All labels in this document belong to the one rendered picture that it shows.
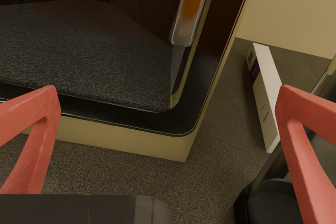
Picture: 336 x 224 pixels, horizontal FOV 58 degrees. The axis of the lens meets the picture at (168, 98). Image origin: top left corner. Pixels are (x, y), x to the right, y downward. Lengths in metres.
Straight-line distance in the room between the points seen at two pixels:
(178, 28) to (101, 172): 0.20
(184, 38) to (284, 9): 0.57
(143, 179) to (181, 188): 0.04
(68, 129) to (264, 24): 0.54
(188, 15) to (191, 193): 0.21
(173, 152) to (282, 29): 0.50
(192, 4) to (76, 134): 0.22
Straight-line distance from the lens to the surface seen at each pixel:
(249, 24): 0.75
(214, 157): 0.39
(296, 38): 0.80
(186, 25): 0.19
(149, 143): 0.35
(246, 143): 0.43
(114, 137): 0.35
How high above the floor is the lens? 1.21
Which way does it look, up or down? 36 degrees down
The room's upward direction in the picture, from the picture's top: 16 degrees clockwise
